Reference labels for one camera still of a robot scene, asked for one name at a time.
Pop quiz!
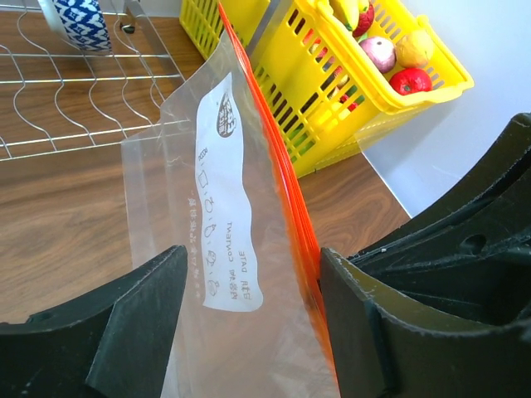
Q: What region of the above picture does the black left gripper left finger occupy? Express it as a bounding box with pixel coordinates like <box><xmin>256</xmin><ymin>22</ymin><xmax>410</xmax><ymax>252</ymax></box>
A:
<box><xmin>1</xmin><ymin>245</ymin><xmax>188</xmax><ymax>397</ymax></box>

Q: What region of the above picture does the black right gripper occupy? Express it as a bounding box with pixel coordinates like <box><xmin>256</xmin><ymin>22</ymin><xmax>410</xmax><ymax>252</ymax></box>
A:
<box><xmin>350</xmin><ymin>113</ymin><xmax>530</xmax><ymax>326</ymax></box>

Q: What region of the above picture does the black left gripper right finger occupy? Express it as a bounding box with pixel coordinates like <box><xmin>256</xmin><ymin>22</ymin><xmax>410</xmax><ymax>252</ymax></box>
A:
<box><xmin>320</xmin><ymin>248</ymin><xmax>530</xmax><ymax>397</ymax></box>

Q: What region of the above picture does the clear orange zip bag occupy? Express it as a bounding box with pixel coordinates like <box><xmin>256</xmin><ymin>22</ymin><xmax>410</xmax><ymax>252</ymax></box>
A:
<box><xmin>121</xmin><ymin>27</ymin><xmax>340</xmax><ymax>397</ymax></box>

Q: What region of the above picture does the red tomato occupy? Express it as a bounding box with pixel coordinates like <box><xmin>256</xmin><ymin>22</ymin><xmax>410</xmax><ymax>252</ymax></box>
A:
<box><xmin>389</xmin><ymin>68</ymin><xmax>432</xmax><ymax>95</ymax></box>

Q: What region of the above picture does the orange fruit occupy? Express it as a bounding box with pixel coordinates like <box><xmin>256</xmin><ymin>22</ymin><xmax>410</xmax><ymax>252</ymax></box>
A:
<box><xmin>395</xmin><ymin>30</ymin><xmax>435</xmax><ymax>68</ymax></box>

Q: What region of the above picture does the yellow plastic basket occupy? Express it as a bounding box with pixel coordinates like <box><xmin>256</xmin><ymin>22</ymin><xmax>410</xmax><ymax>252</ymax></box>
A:
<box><xmin>180</xmin><ymin>1</ymin><xmax>474</xmax><ymax>176</ymax></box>

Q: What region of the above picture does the metal dish rack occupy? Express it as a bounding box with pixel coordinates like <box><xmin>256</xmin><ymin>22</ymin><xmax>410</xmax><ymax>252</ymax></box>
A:
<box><xmin>1</xmin><ymin>1</ymin><xmax>202</xmax><ymax>162</ymax></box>

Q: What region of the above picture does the blue patterned bowl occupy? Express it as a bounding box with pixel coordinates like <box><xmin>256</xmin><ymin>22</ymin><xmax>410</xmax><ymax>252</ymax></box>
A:
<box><xmin>52</xmin><ymin>0</ymin><xmax>112</xmax><ymax>54</ymax></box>

